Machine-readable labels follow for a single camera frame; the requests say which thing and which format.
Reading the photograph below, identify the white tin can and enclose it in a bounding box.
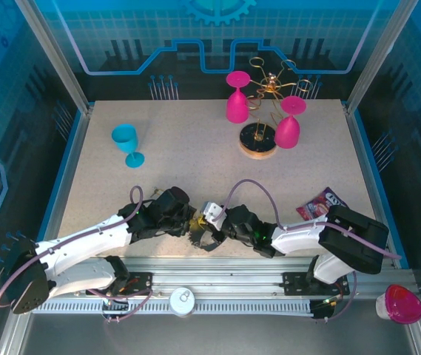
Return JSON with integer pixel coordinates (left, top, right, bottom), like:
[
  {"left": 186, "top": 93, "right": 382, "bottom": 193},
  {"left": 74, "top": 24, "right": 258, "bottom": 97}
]
[{"left": 169, "top": 287, "right": 197, "bottom": 318}]

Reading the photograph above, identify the purple pink snack packet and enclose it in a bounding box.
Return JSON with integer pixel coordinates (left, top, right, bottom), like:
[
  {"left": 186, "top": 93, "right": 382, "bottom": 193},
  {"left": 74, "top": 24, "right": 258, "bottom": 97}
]
[{"left": 295, "top": 186, "right": 350, "bottom": 223}]

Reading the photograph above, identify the blue plastic wine cup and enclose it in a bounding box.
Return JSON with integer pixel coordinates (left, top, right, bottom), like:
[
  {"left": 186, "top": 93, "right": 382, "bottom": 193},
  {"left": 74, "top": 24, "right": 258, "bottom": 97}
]
[{"left": 111, "top": 124, "right": 146, "bottom": 169}]

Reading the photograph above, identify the pink plastic wine cup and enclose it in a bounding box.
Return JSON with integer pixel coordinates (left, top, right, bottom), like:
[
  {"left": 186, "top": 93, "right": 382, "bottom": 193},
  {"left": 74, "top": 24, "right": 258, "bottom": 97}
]
[
  {"left": 273, "top": 95, "right": 307, "bottom": 150},
  {"left": 226, "top": 71, "right": 252, "bottom": 124}
]

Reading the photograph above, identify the blue table border strip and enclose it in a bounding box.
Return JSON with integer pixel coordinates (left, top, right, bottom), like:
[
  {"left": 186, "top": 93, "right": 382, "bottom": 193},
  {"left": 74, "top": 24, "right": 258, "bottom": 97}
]
[
  {"left": 27, "top": 110, "right": 87, "bottom": 269},
  {"left": 353, "top": 109, "right": 410, "bottom": 269}
]

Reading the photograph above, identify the white cup pink lid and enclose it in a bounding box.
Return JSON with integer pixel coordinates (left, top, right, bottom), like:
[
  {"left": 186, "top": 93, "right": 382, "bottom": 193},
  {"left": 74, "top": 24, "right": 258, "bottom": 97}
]
[{"left": 375, "top": 283, "right": 421, "bottom": 325}]

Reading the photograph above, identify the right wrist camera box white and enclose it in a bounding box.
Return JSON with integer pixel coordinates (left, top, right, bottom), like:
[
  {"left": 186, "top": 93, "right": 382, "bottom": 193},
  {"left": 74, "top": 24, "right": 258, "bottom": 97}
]
[{"left": 200, "top": 200, "right": 226, "bottom": 227}]

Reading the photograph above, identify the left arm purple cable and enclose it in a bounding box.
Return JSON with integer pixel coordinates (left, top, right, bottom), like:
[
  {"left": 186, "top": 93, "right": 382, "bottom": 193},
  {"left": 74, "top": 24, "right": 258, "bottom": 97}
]
[{"left": 0, "top": 185, "right": 155, "bottom": 325}]

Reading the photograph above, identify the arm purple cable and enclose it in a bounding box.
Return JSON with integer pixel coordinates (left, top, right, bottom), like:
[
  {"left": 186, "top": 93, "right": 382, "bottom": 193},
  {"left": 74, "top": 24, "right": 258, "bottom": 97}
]
[
  {"left": 0, "top": 185, "right": 155, "bottom": 325},
  {"left": 215, "top": 178, "right": 403, "bottom": 323}
]

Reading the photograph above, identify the aluminium front rail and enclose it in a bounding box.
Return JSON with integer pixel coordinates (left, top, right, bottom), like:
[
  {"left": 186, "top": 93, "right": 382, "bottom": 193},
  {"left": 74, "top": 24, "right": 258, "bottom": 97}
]
[{"left": 19, "top": 255, "right": 417, "bottom": 299}]

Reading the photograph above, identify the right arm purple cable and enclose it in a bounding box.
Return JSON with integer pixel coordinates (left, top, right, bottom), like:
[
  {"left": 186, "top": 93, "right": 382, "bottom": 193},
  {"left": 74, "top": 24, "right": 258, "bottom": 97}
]
[{"left": 215, "top": 178, "right": 403, "bottom": 323}]

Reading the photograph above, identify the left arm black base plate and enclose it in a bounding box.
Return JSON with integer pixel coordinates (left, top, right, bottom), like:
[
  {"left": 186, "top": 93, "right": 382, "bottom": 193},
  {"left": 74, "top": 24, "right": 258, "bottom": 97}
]
[{"left": 85, "top": 271, "right": 158, "bottom": 297}]

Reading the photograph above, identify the slotted cable duct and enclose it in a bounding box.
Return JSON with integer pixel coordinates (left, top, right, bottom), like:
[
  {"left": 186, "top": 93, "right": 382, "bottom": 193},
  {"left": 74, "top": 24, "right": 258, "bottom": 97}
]
[{"left": 31, "top": 297, "right": 314, "bottom": 316}]

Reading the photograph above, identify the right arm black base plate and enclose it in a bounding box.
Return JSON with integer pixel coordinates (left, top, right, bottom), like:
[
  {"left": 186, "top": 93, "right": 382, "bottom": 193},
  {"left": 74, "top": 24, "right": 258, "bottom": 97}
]
[{"left": 281, "top": 271, "right": 351, "bottom": 297}]

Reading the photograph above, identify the gold wire glass rack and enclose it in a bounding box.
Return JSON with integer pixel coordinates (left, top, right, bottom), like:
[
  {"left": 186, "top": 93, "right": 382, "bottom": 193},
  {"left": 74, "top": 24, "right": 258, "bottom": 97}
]
[{"left": 238, "top": 55, "right": 313, "bottom": 160}]

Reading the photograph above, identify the aluminium side rail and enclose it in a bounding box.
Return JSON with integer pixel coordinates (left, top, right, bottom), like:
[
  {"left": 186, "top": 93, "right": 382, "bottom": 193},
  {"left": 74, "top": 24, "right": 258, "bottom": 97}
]
[
  {"left": 341, "top": 102, "right": 398, "bottom": 268},
  {"left": 34, "top": 103, "right": 95, "bottom": 269}
]

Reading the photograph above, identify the aluminium frame post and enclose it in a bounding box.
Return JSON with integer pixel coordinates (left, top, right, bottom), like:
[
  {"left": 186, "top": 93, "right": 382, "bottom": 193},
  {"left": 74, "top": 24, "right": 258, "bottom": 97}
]
[
  {"left": 345, "top": 0, "right": 420, "bottom": 115},
  {"left": 14, "top": 0, "right": 95, "bottom": 114}
]

